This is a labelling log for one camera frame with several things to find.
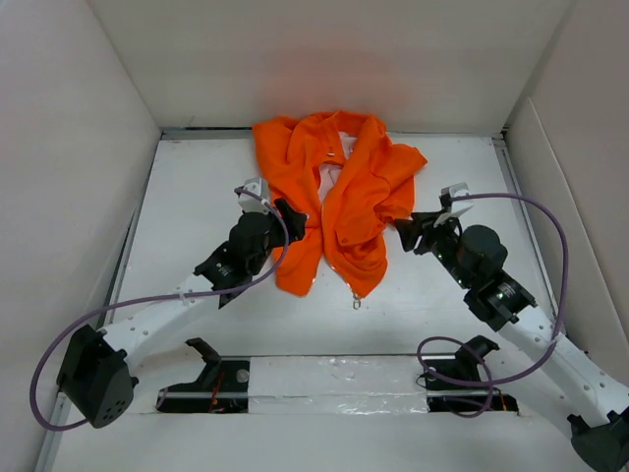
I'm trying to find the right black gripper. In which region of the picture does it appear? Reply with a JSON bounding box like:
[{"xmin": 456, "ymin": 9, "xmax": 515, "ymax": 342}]
[{"xmin": 393, "ymin": 208, "xmax": 474, "ymax": 289}]

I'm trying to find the orange zip jacket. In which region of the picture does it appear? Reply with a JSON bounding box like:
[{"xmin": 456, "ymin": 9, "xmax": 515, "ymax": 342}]
[{"xmin": 253, "ymin": 111, "xmax": 428, "ymax": 298}]

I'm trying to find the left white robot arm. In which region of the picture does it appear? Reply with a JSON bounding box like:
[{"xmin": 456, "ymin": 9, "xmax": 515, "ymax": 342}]
[{"xmin": 57, "ymin": 199, "xmax": 308, "ymax": 429}]

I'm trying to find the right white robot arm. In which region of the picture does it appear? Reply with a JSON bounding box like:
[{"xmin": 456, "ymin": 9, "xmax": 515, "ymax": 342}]
[{"xmin": 395, "ymin": 211, "xmax": 628, "ymax": 471}]

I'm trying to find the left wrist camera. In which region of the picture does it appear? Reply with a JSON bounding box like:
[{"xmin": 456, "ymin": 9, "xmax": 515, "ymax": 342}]
[{"xmin": 235, "ymin": 177, "xmax": 269, "ymax": 214}]

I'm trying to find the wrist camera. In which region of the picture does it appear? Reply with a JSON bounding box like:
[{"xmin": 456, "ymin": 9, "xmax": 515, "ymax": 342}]
[
  {"xmin": 235, "ymin": 177, "xmax": 269, "ymax": 214},
  {"xmin": 433, "ymin": 182, "xmax": 474, "ymax": 227}
]

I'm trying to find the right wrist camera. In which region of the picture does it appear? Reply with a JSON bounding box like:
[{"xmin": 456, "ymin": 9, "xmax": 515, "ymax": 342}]
[{"xmin": 433, "ymin": 182, "xmax": 474, "ymax": 227}]

